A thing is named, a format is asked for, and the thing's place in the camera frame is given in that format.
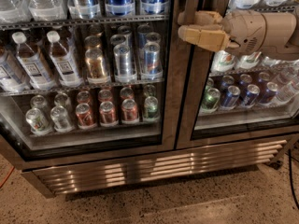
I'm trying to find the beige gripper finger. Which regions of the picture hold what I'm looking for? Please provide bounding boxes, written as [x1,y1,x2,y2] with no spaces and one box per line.
[192,10,222,26]
[178,25,240,52]

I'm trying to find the glass fridge door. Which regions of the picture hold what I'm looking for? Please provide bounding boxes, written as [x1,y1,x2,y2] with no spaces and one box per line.
[178,0,299,147]
[0,0,190,172]

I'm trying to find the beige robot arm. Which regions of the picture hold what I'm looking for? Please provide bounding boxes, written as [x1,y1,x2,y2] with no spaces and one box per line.
[178,9,299,61]

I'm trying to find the steel fridge vent grille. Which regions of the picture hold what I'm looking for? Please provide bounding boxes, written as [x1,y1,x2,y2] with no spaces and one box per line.
[21,138,287,198]

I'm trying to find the white tall can right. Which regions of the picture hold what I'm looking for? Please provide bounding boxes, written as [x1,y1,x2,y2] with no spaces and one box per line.
[211,50,235,72]

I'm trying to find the blue can right compartment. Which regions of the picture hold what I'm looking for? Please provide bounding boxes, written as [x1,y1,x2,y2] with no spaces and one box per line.
[220,85,240,110]

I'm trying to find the green can right compartment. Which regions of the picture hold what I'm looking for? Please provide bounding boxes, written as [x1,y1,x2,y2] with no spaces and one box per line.
[200,88,221,113]

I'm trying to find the blue silver energy can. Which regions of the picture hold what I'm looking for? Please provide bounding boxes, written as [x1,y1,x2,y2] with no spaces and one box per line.
[141,42,163,80]

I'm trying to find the silver drink can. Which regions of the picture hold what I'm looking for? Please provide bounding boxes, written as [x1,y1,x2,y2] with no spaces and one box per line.
[113,44,136,82]

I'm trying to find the green soda can left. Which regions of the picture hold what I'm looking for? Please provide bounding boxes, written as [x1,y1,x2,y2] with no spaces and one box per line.
[143,96,160,121]

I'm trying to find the red soda can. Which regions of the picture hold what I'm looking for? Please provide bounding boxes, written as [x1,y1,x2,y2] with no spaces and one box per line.
[99,101,118,127]
[76,103,96,129]
[121,99,139,124]

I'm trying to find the gold drink can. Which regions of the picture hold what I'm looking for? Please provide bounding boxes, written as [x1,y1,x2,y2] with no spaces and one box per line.
[85,49,110,84]

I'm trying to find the tea bottle white cap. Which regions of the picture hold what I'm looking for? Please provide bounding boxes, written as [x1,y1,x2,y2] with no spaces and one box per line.
[47,31,83,87]
[12,32,56,90]

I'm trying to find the clear water bottle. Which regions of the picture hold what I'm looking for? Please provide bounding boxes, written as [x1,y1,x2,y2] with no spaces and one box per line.
[29,0,67,21]

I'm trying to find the silver soda can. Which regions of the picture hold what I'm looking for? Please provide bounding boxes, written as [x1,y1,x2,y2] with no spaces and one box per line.
[50,106,74,133]

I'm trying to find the white green soda can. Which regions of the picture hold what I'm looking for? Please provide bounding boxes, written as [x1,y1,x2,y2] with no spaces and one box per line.
[25,107,52,135]

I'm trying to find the black floor cable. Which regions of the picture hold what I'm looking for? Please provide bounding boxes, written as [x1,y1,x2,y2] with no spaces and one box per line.
[288,148,299,211]

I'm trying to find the orange floor cable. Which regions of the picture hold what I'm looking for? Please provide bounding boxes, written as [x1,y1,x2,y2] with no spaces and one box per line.
[0,165,17,189]

